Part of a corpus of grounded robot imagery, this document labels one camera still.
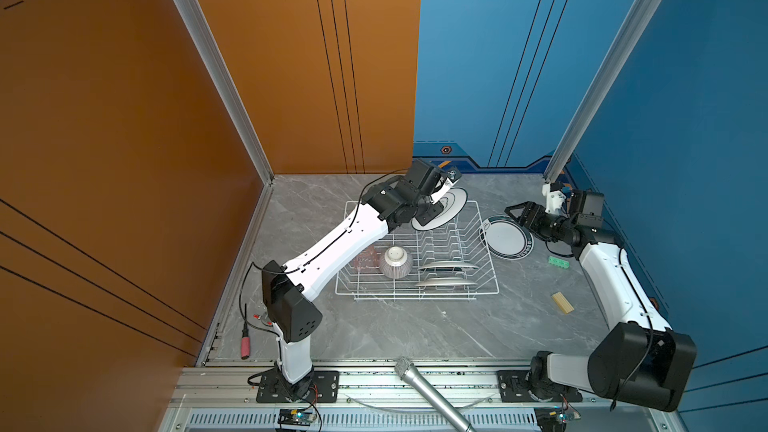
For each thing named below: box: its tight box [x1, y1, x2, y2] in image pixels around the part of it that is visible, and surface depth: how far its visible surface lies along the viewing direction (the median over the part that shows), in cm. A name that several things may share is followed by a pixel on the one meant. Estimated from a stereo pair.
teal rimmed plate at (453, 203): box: [411, 187, 468, 231], surface depth 86 cm
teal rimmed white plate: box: [483, 216, 517, 251], surface depth 102 cm
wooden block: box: [552, 291, 575, 314], surface depth 88 cm
